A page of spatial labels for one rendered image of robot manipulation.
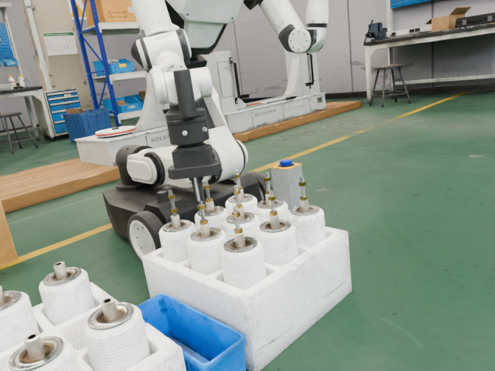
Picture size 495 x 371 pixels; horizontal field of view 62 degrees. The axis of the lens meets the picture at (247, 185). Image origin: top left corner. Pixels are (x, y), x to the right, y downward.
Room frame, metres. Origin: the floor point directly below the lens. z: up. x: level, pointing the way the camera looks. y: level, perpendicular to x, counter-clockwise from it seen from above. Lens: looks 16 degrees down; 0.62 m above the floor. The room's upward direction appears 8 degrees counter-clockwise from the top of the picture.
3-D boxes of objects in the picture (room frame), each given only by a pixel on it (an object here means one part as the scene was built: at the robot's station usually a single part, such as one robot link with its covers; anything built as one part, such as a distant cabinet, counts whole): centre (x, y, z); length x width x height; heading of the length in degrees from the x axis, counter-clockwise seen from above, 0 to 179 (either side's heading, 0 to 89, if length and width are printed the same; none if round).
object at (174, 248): (1.00, 0.20, 0.16); 0.10 x 0.10 x 0.18
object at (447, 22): (5.04, -2.58, 0.87); 0.40 x 0.30 x 0.23; 29
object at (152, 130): (3.32, 0.81, 0.45); 0.82 x 0.57 x 0.74; 133
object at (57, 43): (6.90, 2.62, 1.38); 0.49 x 0.02 x 0.35; 133
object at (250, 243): (0.83, 0.03, 0.25); 0.08 x 0.08 x 0.01
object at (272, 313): (0.99, 0.03, 0.09); 0.39 x 0.39 x 0.18; 44
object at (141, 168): (1.70, 0.36, 0.28); 0.21 x 0.20 x 0.13; 43
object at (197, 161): (0.91, 0.11, 0.46); 0.13 x 0.10 x 0.12; 85
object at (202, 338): (0.76, 0.18, 0.06); 0.30 x 0.11 x 0.12; 43
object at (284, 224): (0.91, -0.05, 0.25); 0.08 x 0.08 x 0.01
